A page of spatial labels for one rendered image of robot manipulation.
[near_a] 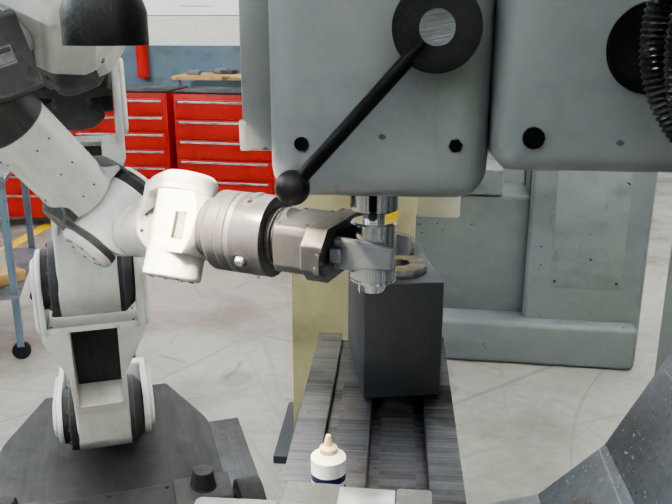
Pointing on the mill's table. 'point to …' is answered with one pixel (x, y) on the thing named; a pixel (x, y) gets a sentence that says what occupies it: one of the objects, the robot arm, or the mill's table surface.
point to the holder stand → (398, 331)
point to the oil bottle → (328, 464)
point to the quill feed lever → (425, 27)
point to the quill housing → (311, 47)
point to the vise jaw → (310, 493)
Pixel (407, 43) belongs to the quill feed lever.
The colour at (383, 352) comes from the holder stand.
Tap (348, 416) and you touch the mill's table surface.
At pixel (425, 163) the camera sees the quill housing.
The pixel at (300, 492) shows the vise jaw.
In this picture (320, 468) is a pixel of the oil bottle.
